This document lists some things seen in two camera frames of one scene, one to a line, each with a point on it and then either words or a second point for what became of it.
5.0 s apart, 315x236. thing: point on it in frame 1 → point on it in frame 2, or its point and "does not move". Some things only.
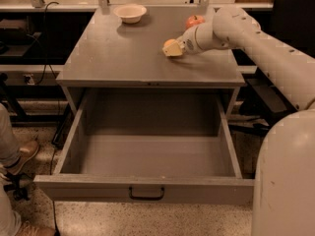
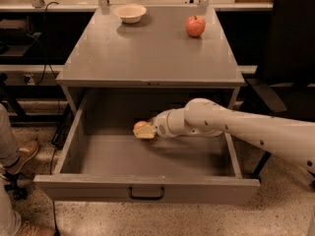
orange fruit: [169, 41] → [140, 124]
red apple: [194, 20] does not move
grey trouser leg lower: [10, 221] does not move
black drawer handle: [145, 198] does not move
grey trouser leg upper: [9, 150] does not move
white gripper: [189, 43] → [161, 125]
